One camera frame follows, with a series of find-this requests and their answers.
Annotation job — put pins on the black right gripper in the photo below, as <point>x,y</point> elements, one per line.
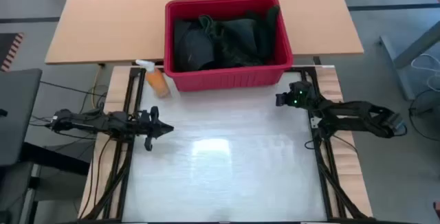
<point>302,97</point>

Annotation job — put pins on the green shirt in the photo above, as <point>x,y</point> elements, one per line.
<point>206,23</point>

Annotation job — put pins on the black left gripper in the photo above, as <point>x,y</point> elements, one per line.
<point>151,128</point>

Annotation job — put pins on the orange spray bottle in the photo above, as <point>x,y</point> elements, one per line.
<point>156,81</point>

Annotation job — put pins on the red plastic laundry bin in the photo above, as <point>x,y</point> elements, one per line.
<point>223,79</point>

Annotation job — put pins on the dark denim jeans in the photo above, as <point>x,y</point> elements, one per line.
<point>240,35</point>

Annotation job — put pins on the black aluminium table frame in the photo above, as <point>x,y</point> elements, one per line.
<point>123,179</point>

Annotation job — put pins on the black mat with striped edge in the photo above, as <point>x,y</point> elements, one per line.
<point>7,48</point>

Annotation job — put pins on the grey metal desk leg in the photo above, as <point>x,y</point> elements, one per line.
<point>400,76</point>

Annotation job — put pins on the black floor beam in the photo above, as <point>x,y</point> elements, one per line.
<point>55,158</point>

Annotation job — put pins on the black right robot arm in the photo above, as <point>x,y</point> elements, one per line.
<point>361,117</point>

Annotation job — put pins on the light wooden desk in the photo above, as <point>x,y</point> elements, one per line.
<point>113,18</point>

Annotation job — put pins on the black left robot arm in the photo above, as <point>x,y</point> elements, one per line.
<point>103,122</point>

